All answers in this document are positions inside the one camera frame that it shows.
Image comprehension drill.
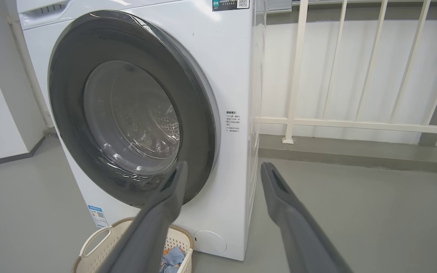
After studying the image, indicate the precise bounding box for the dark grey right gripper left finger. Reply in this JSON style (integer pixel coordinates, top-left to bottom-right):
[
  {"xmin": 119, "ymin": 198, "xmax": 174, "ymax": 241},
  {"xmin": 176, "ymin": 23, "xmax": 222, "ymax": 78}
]
[{"xmin": 96, "ymin": 161, "xmax": 189, "ymax": 273}]

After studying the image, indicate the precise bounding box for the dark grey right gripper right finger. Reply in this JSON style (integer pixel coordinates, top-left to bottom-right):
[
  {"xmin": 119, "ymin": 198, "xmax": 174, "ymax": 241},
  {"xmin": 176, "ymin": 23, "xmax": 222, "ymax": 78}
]
[{"xmin": 260, "ymin": 162, "xmax": 354, "ymax": 273}]

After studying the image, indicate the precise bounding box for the blue cartoon print garment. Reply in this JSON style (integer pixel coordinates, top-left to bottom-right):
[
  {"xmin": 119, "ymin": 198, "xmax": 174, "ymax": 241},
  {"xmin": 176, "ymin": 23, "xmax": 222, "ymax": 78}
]
[{"xmin": 160, "ymin": 246, "xmax": 185, "ymax": 273}]

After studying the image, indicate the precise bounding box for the dark grey round washer door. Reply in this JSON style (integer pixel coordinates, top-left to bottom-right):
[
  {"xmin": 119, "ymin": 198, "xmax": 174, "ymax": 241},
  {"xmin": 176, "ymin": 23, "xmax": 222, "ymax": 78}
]
[{"xmin": 48, "ymin": 10, "xmax": 219, "ymax": 208}]

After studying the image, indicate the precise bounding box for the cream perforated laundry basket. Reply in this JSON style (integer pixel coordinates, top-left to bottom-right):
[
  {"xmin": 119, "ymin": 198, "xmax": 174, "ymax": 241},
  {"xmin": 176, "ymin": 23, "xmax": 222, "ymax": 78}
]
[{"xmin": 71, "ymin": 217, "xmax": 194, "ymax": 273}]

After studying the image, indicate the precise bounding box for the white front-load washing machine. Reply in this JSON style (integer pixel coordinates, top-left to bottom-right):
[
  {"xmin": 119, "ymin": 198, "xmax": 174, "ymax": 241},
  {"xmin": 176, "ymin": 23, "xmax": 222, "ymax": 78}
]
[{"xmin": 16, "ymin": 0, "xmax": 266, "ymax": 261}]

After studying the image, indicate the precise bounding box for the white metal railing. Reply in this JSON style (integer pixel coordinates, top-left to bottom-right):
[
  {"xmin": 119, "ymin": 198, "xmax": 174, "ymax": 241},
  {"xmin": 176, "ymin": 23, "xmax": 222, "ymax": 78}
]
[{"xmin": 255, "ymin": 0, "xmax": 437, "ymax": 144}]

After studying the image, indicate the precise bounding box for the white vertical wall pipe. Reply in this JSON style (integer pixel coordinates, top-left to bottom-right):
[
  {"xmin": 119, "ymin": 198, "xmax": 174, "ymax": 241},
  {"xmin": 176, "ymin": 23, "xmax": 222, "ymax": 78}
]
[{"xmin": 7, "ymin": 15, "xmax": 57, "ymax": 135}]

